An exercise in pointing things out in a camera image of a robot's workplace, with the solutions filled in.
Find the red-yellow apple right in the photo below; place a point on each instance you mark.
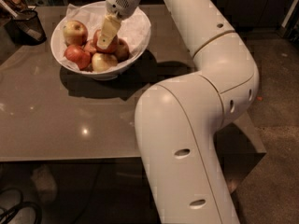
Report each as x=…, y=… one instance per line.
x=122, y=51

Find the black mesh pen cup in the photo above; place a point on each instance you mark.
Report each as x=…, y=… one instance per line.
x=27, y=30

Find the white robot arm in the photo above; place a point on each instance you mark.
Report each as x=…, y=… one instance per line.
x=176, y=119

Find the white paper liner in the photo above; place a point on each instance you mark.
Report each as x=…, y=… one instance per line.
x=137, y=31

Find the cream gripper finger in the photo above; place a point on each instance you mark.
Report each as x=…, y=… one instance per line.
x=110, y=26

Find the white ceramic bowl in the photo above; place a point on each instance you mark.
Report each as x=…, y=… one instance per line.
x=136, y=49

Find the pale yellow apple front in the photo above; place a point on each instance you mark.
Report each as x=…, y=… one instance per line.
x=102, y=62

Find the small red apple middle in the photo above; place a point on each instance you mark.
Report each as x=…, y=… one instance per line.
x=89, y=46

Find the yellow-red apple back left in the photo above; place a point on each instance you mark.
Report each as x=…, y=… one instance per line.
x=75, y=33

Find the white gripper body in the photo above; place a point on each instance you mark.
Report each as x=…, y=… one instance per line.
x=121, y=4

